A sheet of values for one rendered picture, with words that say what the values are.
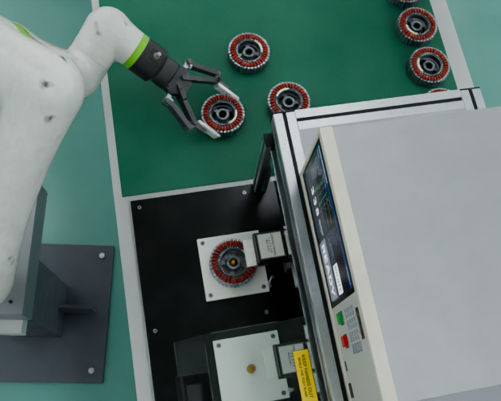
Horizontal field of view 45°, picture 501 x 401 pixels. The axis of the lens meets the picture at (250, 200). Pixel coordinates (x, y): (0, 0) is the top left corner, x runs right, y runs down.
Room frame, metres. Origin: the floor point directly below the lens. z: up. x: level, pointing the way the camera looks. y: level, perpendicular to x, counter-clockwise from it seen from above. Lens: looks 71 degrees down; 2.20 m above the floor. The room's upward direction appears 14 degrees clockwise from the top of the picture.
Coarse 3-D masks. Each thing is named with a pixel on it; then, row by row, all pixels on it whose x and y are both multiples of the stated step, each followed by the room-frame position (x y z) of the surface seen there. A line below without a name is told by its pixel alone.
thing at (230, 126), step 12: (216, 96) 0.75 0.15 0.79; (228, 96) 0.76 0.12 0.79; (204, 108) 0.71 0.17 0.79; (216, 108) 0.73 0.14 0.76; (228, 108) 0.74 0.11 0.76; (240, 108) 0.73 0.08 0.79; (204, 120) 0.68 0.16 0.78; (216, 120) 0.69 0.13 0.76; (228, 120) 0.70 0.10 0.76; (240, 120) 0.70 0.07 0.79; (228, 132) 0.66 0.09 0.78
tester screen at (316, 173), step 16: (320, 160) 0.42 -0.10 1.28; (304, 176) 0.44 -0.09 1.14; (320, 176) 0.40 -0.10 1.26; (320, 192) 0.38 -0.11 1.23; (320, 208) 0.36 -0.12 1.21; (320, 224) 0.34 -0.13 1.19; (336, 224) 0.31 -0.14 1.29; (320, 240) 0.32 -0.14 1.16; (336, 240) 0.29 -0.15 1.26; (336, 256) 0.28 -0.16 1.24; (336, 288) 0.23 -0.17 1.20
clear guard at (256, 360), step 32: (288, 320) 0.19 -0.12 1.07; (192, 352) 0.09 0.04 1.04; (224, 352) 0.10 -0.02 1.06; (256, 352) 0.12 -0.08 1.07; (288, 352) 0.13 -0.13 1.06; (192, 384) 0.04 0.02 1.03; (224, 384) 0.05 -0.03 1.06; (256, 384) 0.06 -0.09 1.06; (288, 384) 0.07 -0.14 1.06; (320, 384) 0.09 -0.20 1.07
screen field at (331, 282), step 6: (324, 240) 0.31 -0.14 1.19; (324, 246) 0.31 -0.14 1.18; (324, 252) 0.30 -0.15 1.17; (324, 258) 0.29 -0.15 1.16; (324, 264) 0.28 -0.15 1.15; (330, 264) 0.27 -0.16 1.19; (330, 270) 0.27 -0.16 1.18; (330, 276) 0.26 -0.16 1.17; (330, 282) 0.25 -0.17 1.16; (330, 288) 0.24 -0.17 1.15; (330, 294) 0.23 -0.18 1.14; (336, 294) 0.23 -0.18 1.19
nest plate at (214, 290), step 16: (208, 240) 0.37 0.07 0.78; (208, 256) 0.33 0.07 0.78; (224, 256) 0.34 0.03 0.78; (240, 256) 0.35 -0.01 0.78; (208, 272) 0.30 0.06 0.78; (240, 272) 0.32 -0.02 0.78; (256, 272) 0.32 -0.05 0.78; (208, 288) 0.26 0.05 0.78; (224, 288) 0.27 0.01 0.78; (240, 288) 0.28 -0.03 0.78; (256, 288) 0.29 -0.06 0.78
